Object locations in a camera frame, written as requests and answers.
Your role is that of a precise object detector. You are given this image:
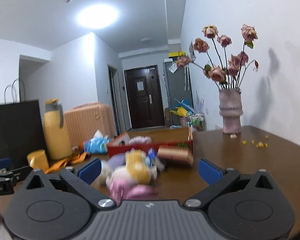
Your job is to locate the pink satin bow scrunchie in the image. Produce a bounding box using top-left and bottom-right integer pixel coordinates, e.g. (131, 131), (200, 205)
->
(107, 178), (158, 205)

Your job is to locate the yellow white plush toy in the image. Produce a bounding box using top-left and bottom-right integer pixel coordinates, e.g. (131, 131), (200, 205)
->
(106, 149), (165, 188)

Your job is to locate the blue tissue pack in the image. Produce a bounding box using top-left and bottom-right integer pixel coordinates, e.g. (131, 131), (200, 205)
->
(83, 130), (114, 154)

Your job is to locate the pink layered sponge block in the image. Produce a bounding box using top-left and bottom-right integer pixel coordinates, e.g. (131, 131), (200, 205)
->
(157, 146), (193, 166)

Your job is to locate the yellow thermos jug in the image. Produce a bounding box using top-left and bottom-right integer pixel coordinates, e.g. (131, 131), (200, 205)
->
(44, 99), (72, 160)

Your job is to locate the yellow mug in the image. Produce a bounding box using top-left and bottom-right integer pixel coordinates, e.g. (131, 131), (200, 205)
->
(27, 150), (49, 171)

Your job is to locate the black paper bag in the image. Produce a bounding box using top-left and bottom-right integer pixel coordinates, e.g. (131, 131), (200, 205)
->
(0, 83), (47, 169)

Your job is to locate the pink ribbed suitcase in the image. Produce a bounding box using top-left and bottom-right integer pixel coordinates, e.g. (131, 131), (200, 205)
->
(64, 102), (116, 146)

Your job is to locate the lilac fuzzy headband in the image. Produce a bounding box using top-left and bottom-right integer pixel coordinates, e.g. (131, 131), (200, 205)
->
(128, 136), (152, 145)

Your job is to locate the red orange cardboard box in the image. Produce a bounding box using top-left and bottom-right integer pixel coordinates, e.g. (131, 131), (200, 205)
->
(107, 127), (193, 157)

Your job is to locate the yellow watering can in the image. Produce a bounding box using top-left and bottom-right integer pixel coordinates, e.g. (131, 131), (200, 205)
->
(170, 107), (188, 118)

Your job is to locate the pink fuzzy vase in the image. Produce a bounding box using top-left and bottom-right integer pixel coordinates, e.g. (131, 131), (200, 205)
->
(219, 88), (243, 134)

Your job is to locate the dark brown entrance door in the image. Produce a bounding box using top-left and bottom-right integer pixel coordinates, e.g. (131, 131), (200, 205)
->
(125, 65), (165, 129)

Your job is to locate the grey refrigerator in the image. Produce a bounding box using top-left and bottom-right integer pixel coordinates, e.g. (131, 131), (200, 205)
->
(163, 59), (193, 127)

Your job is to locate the dried pink rose bouquet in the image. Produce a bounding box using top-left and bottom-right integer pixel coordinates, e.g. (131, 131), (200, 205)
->
(172, 24), (259, 90)

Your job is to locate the yellow box on refrigerator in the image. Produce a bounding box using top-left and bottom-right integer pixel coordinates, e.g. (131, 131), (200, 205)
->
(168, 51), (186, 58)

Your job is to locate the round ceiling light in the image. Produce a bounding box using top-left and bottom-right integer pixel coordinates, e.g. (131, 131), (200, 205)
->
(75, 2), (121, 30)

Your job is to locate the orange strap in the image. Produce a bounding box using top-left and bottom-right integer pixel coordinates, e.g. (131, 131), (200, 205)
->
(44, 152), (91, 175)

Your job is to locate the purple drawstring pouch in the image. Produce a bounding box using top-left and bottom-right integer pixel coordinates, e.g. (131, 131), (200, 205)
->
(107, 153), (126, 170)

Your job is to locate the wire storage rack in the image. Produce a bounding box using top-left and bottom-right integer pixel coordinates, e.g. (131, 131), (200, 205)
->
(187, 113), (206, 131)

